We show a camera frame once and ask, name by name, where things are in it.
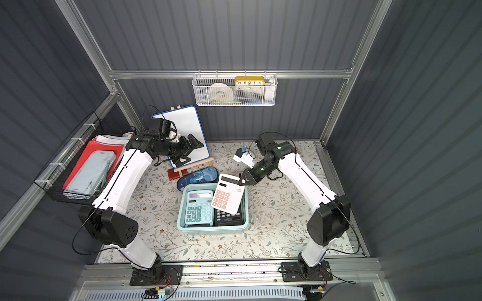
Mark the yellow clock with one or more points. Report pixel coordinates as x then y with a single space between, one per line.
250 81

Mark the white tape roll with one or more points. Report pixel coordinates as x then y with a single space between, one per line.
219 92

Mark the blue framed whiteboard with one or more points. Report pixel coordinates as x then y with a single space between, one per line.
187 122

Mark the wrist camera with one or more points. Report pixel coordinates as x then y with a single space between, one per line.
242 155
163 129

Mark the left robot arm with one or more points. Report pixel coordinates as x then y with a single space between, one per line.
106 221

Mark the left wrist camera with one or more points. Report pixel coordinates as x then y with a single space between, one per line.
163 129

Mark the black wire wall basket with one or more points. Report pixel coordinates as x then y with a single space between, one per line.
53 177

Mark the red folder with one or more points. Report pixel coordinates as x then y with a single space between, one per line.
98 144

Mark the grey document case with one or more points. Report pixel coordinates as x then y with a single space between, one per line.
91 175

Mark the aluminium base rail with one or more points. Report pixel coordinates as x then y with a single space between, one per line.
231 273

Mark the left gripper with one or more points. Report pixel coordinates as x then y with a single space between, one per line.
184 147

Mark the blue dinosaur pencil case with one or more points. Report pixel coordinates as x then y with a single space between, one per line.
202 176

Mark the white mesh wall basket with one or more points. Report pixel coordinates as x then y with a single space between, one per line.
243 96

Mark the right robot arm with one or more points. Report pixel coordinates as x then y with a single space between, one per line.
330 218

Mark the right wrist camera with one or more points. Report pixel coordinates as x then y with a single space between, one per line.
242 155

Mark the black calculator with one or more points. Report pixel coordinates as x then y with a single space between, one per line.
223 219

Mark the pink calculator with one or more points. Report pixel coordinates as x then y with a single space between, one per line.
228 194

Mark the teal calculator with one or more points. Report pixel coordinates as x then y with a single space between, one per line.
199 211

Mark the mint green storage box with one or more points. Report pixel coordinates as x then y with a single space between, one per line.
209 230

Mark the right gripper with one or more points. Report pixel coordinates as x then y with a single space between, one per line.
252 174

